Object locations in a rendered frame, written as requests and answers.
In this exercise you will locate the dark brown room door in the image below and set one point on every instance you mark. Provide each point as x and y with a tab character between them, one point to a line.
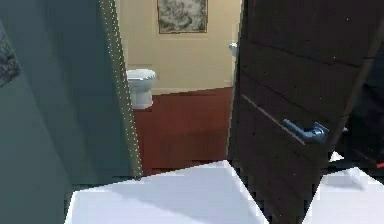
283	66

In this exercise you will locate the white wall fixture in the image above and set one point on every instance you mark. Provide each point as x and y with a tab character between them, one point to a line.
234	48

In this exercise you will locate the framed grey wall picture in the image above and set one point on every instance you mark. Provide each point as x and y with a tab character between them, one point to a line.
182	15

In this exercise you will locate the white toilet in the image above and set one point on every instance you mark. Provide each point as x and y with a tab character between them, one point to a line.
140	87

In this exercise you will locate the dark grey wall picture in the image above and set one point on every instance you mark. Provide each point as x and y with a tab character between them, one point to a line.
6	63

